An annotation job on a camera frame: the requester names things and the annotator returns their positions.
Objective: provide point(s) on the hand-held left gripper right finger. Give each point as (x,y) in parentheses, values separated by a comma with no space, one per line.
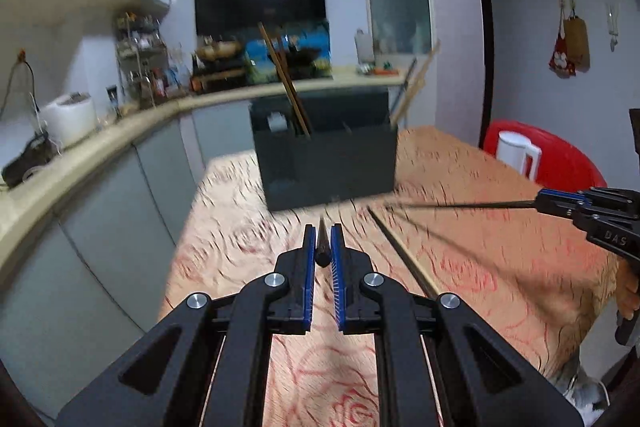
(337,287)

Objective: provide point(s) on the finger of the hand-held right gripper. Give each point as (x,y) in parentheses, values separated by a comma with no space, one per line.
(562,210)
(557,194)

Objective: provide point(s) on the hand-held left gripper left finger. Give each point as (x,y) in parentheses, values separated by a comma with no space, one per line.
(309,287)

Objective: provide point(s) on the black chopstick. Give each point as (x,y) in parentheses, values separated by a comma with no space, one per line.
(475,206)
(400,252)
(405,89)
(322,247)

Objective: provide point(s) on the dark green utensil holder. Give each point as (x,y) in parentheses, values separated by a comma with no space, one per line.
(330,167)

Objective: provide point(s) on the light wooden chopstick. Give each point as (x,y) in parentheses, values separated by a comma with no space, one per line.
(424,276)
(416,93)
(425,68)

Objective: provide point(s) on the brown chopstick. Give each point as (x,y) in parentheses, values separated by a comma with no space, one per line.
(280,77)
(293,92)

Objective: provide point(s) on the person's right hand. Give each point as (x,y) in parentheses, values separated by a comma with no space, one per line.
(631,296)

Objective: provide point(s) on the red plastic chair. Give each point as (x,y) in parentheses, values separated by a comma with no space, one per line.
(565,167)

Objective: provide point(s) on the white electric kettle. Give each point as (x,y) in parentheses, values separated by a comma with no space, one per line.
(512,152)

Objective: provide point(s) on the rose pattern tablecloth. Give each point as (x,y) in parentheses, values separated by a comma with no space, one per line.
(475,267)

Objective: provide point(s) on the red patterned hanging cloth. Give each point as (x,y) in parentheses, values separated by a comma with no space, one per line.
(560,59)

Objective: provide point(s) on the hanging wooden board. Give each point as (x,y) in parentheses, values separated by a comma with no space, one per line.
(577,42)

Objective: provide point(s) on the grey lower cabinets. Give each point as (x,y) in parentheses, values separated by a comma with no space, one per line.
(100,232)

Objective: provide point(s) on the black wok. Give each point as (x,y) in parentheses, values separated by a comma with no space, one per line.
(305,55)

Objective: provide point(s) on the gas stove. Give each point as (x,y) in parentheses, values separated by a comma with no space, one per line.
(220,69)

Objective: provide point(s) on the blue backsplash picture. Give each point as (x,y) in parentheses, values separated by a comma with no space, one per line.
(260,57)

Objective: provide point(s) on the beige kitchen countertop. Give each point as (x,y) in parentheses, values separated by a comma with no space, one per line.
(125,132)

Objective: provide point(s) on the white plastic jug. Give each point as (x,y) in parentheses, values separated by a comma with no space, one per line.
(364,47)

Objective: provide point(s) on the brass coloured pan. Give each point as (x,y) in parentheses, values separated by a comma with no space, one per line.
(217,51)

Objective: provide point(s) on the black pepper grinder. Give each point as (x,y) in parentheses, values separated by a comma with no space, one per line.
(113,102)

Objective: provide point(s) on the metal spice rack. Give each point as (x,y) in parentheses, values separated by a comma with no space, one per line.
(140,57)

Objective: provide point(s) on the white rice cooker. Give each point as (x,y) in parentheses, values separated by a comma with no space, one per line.
(70,119)

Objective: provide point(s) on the black countertop appliance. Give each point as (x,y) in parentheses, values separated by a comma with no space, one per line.
(27,159)

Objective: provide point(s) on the white wall intercom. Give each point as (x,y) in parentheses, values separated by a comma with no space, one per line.
(613,27)

